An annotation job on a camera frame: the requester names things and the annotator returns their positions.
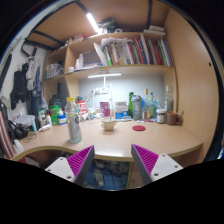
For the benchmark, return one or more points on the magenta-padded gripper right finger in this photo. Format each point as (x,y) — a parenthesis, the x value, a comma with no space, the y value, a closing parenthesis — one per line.
(146,160)

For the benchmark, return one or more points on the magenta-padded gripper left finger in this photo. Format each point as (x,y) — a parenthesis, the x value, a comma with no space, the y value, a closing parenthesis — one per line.
(80,160)

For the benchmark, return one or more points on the clear yellow-capped drink bottle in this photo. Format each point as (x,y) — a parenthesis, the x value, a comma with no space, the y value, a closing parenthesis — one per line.
(74,125)

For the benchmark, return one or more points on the grey slipper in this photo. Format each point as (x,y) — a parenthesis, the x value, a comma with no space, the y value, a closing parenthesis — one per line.
(98,177)

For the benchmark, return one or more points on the flat round red coaster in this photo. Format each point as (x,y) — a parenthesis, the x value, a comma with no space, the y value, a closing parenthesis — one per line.
(138,128)

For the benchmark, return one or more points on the small blue bottle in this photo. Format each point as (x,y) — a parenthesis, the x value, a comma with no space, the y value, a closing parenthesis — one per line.
(62,119)

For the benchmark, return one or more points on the cream ceramic cup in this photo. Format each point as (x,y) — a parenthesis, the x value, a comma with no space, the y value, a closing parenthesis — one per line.
(108,125)

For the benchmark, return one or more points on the brown jar with white lid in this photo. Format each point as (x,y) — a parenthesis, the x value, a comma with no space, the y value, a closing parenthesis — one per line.
(161,116)

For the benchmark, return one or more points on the brown mug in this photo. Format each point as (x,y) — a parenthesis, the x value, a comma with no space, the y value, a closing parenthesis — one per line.
(172,118)

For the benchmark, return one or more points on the green plastic container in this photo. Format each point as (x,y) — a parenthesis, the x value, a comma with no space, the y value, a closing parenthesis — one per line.
(54,115)

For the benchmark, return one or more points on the grey shaker bottle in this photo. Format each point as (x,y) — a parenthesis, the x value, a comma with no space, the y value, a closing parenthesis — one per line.
(136,108)

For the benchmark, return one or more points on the red and white canister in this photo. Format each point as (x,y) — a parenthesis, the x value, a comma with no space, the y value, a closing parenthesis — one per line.
(81,107)

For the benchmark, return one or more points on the green glass bottle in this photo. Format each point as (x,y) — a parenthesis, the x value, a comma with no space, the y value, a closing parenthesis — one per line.
(152,106)

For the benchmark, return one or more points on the white and blue carton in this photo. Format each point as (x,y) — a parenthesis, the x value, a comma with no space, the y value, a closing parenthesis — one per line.
(121,111)

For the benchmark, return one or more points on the spoon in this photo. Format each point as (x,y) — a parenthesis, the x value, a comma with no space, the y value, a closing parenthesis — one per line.
(111,115)

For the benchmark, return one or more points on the blue plastic bag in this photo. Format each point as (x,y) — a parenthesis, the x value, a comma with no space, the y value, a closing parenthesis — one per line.
(158,106)

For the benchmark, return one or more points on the pink box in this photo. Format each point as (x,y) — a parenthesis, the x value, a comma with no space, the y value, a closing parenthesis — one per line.
(104,109)

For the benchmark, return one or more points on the tall clear glass bottle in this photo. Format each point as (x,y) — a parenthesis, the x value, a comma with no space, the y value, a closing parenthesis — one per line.
(168,101)

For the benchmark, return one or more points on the white desk lamp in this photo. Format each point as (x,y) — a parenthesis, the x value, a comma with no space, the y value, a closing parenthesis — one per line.
(104,75)

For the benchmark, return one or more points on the dark hanging clothes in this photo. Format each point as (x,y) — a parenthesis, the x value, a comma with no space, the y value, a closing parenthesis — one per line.
(20,88)

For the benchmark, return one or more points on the wooden shelf unit with books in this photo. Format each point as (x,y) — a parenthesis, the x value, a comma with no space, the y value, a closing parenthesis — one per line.
(126,68)

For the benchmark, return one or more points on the ceiling light tube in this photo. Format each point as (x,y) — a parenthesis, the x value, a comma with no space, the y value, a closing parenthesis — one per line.
(92,22)

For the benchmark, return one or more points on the white wall power outlet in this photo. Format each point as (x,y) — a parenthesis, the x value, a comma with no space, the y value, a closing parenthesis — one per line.
(100,90)

